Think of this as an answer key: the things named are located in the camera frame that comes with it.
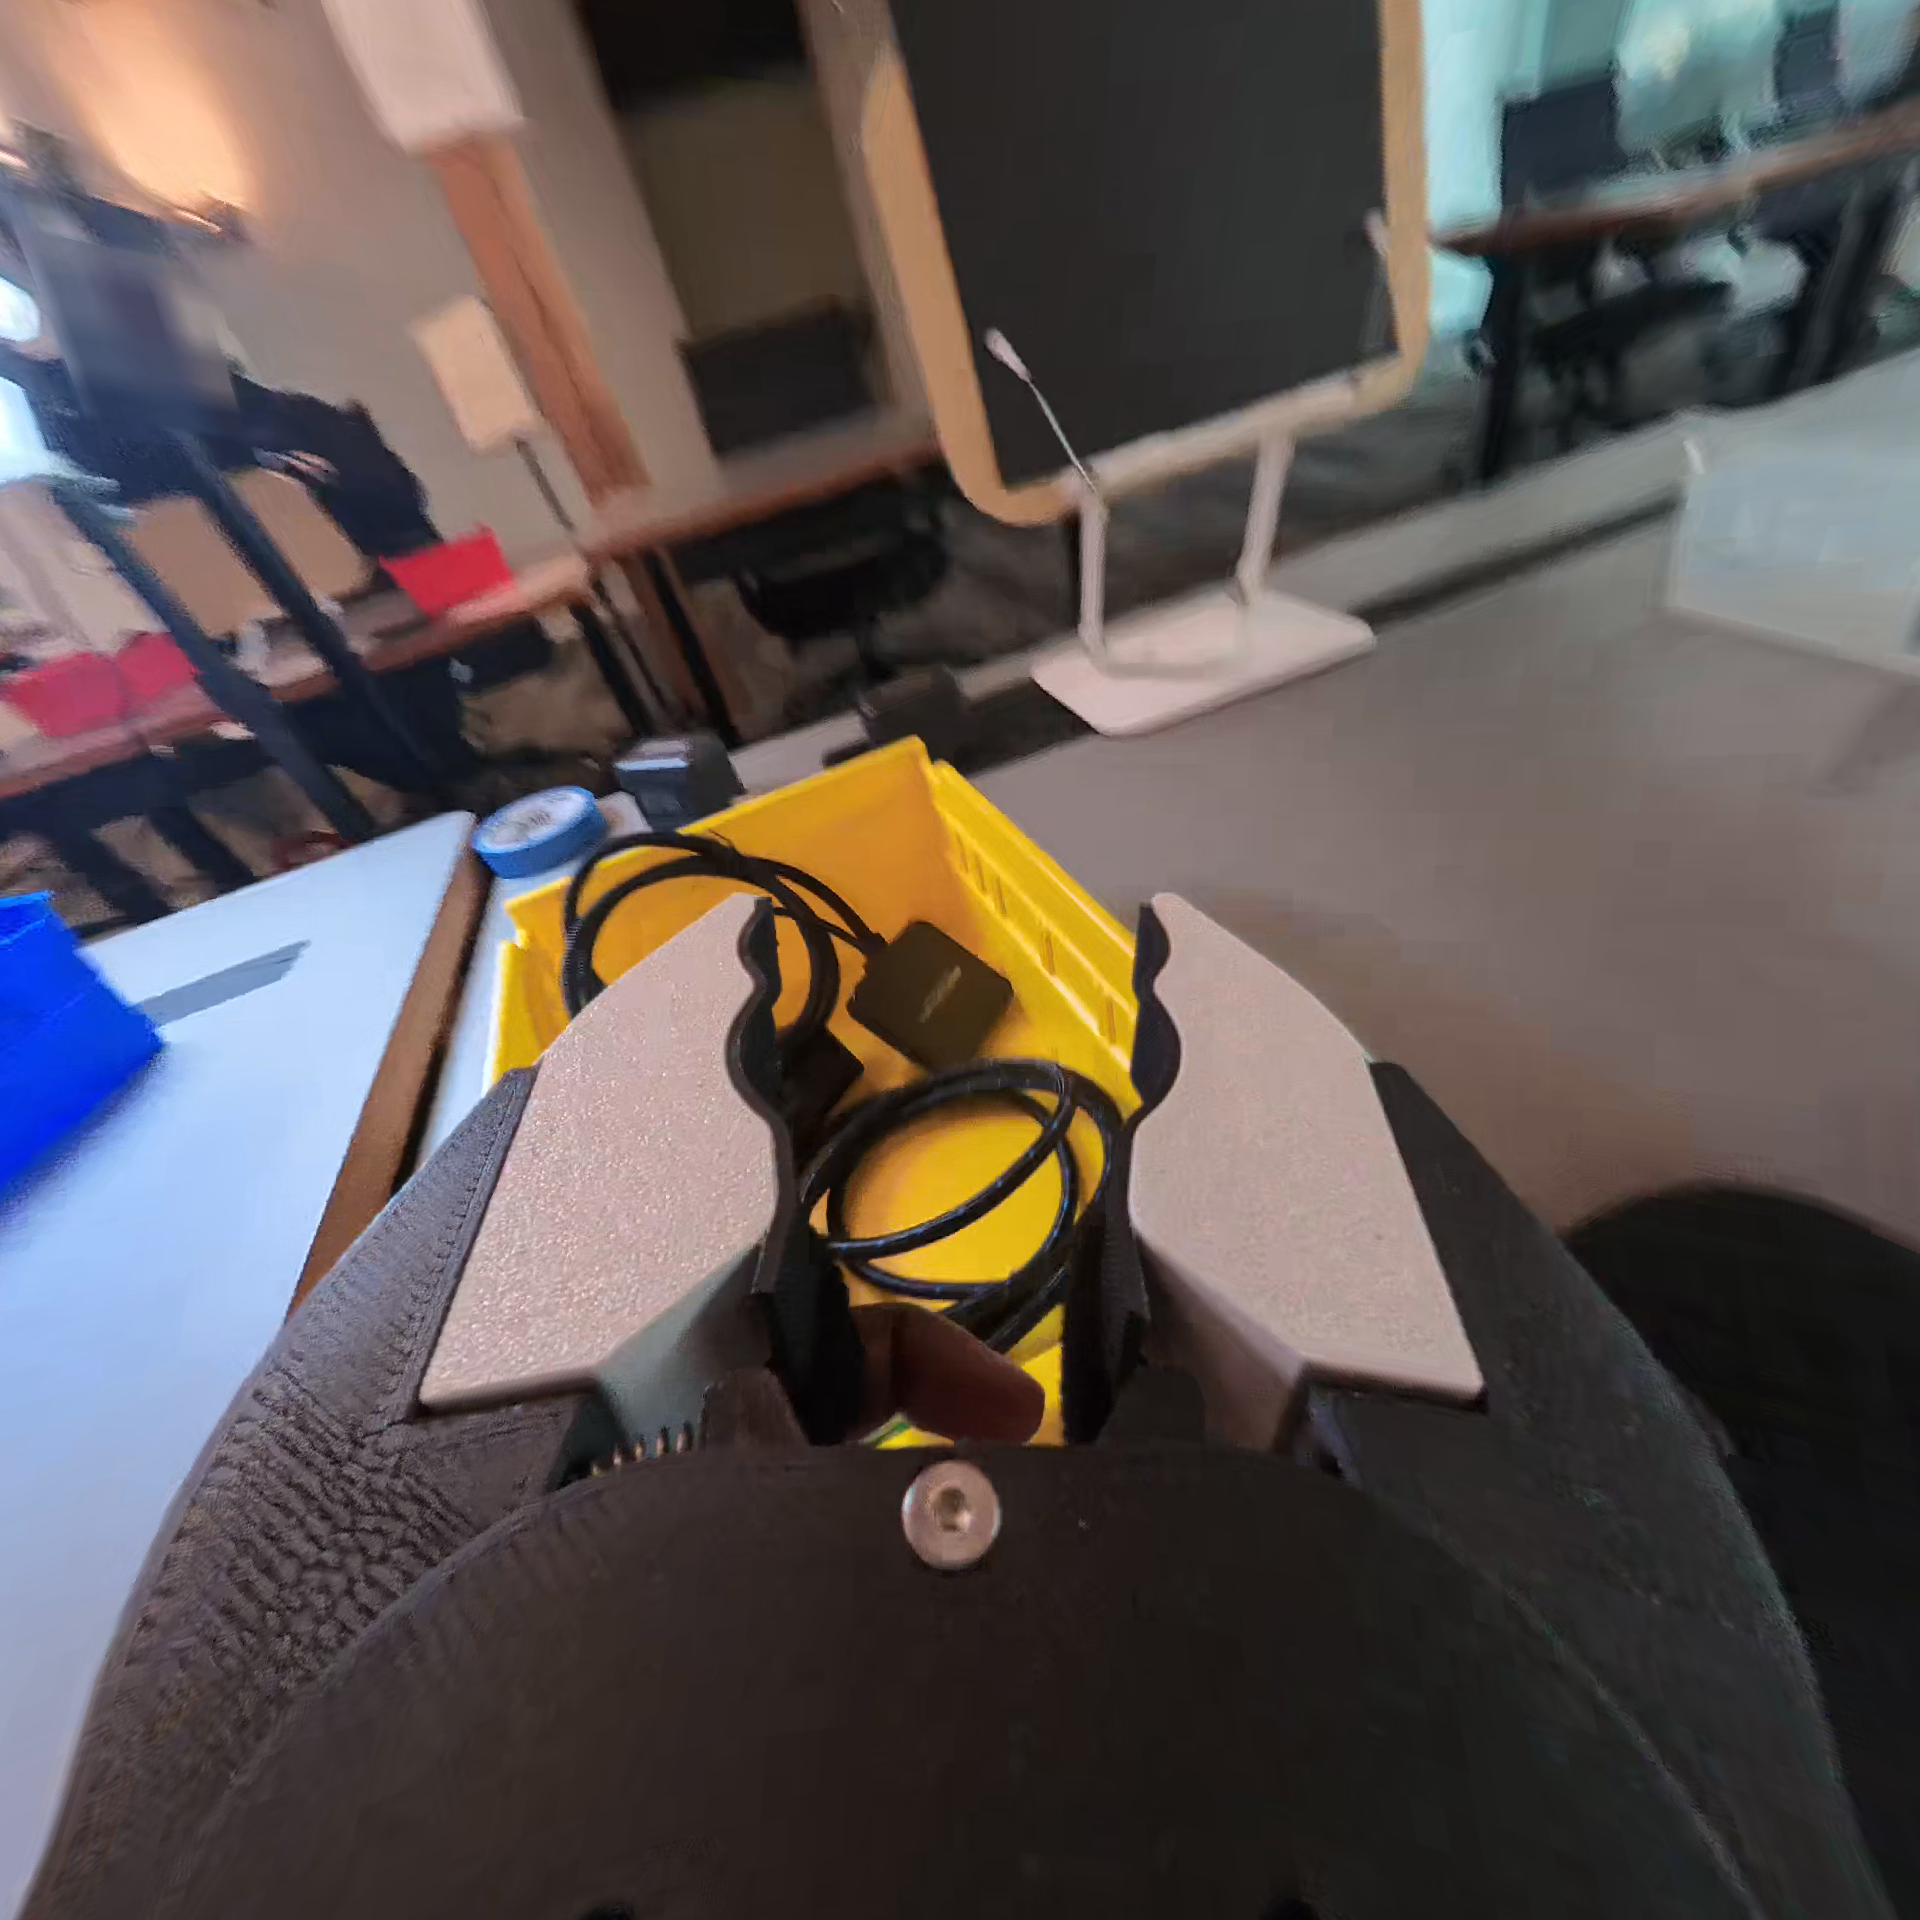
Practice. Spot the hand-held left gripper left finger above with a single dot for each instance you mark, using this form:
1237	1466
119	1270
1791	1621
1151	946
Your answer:
630	1200

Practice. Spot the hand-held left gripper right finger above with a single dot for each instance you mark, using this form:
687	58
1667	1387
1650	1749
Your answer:
1291	1200

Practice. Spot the small black square adapter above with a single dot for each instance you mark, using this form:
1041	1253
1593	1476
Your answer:
932	993

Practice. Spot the yellow plastic bin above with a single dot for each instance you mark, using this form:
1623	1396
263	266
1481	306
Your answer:
901	856

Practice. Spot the clear plastic bin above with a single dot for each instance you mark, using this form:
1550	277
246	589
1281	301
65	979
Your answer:
1801	555

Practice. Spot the grey desk wooden edge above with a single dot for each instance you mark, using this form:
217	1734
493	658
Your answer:
196	1275

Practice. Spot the black desk screen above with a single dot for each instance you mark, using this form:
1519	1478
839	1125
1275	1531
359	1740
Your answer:
781	381

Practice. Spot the person's left hand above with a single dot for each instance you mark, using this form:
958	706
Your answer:
961	1387

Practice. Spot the blue tape roll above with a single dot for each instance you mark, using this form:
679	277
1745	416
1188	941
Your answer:
540	830

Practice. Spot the small grey case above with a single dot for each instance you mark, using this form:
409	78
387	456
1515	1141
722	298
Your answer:
677	779

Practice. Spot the blue plastic bin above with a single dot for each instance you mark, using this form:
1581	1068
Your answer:
60	1036

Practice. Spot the red plastic bin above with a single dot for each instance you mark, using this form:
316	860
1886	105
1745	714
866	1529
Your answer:
447	570
91	690

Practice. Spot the black office chair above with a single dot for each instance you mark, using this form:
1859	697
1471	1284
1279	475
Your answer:
839	570

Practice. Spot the small white paper sign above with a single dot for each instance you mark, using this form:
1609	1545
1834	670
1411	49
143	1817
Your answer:
476	373

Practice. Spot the large white paper sign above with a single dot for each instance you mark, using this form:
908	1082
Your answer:
428	67

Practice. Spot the wooden post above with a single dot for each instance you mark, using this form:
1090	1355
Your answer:
540	316

